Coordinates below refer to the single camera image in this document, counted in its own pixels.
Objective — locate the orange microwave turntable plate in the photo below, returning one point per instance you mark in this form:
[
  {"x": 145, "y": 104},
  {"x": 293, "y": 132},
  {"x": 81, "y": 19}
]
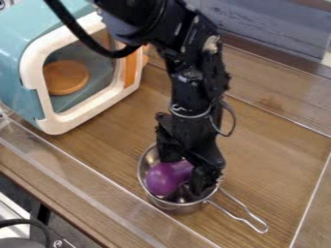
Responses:
[{"x": 66, "y": 77}]

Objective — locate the purple toy eggplant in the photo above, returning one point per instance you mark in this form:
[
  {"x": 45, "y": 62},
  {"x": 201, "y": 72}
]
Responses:
[{"x": 167, "y": 176}]

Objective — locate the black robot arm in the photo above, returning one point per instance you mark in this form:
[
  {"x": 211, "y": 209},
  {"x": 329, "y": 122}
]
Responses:
[{"x": 189, "y": 43}]

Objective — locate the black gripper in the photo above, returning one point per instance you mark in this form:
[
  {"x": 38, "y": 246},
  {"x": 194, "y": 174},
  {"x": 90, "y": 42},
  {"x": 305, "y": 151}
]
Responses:
[{"x": 190, "y": 138}]

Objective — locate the teal toy microwave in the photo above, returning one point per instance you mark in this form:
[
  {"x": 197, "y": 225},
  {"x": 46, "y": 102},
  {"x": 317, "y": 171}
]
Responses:
[{"x": 34, "y": 40}]

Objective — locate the clear acrylic table barrier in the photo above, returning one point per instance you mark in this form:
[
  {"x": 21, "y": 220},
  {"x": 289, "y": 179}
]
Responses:
[{"x": 99, "y": 207}]

